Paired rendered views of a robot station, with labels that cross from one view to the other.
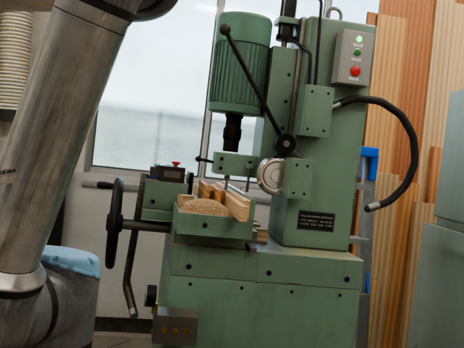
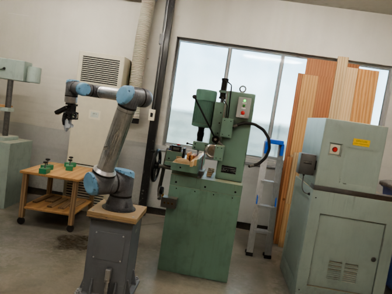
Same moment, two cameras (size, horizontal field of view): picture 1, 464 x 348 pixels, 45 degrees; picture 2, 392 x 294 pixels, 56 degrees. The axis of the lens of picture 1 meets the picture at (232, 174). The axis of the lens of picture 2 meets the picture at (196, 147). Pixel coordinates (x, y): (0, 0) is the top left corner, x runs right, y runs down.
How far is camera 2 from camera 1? 1.43 m
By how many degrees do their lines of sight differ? 16
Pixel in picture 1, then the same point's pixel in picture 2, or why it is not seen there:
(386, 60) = (306, 97)
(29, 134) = (110, 137)
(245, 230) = (194, 170)
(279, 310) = (208, 200)
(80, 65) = (121, 122)
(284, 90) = (219, 118)
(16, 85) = not seen: hidden behind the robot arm
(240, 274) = (194, 186)
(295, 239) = (220, 176)
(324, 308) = (226, 202)
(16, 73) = not seen: hidden behind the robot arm
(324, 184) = (232, 155)
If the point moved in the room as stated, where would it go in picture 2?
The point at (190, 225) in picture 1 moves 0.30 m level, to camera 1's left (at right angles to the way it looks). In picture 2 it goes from (175, 167) to (140, 160)
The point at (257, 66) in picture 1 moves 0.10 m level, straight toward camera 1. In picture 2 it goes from (208, 109) to (205, 108)
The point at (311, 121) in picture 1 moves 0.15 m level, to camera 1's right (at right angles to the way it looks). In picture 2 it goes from (223, 131) to (242, 135)
